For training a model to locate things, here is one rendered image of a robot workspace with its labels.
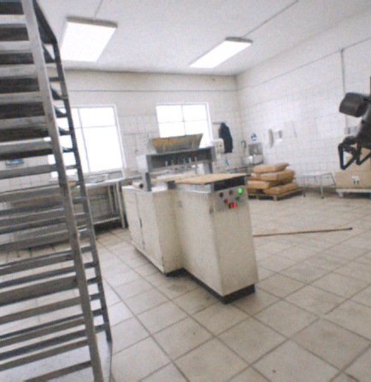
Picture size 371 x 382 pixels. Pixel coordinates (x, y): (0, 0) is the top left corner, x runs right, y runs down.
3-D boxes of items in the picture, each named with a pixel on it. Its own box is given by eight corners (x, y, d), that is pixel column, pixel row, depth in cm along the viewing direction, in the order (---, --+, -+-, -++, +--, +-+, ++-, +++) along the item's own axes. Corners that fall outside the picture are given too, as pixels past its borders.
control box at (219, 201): (216, 211, 196) (213, 191, 195) (243, 204, 206) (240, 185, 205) (218, 211, 193) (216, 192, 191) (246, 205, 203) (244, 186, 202)
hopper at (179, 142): (144, 155, 274) (142, 141, 273) (194, 149, 298) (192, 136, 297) (153, 153, 248) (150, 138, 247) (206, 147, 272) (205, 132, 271)
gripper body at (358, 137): (342, 141, 88) (351, 118, 85) (358, 138, 94) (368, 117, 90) (362, 149, 84) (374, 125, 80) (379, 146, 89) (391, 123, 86)
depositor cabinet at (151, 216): (131, 249, 370) (121, 187, 362) (180, 235, 400) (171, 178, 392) (165, 282, 255) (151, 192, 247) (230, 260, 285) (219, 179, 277)
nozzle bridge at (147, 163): (141, 190, 276) (136, 157, 273) (204, 178, 307) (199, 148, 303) (151, 192, 246) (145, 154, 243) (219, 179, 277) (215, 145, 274)
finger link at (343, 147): (328, 165, 91) (339, 138, 87) (340, 163, 95) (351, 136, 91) (349, 175, 86) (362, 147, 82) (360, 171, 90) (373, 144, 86)
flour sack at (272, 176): (276, 182, 541) (275, 173, 539) (258, 182, 574) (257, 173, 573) (298, 176, 583) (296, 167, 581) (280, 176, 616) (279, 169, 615)
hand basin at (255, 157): (276, 175, 661) (271, 129, 650) (265, 177, 641) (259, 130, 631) (247, 175, 746) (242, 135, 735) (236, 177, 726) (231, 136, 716)
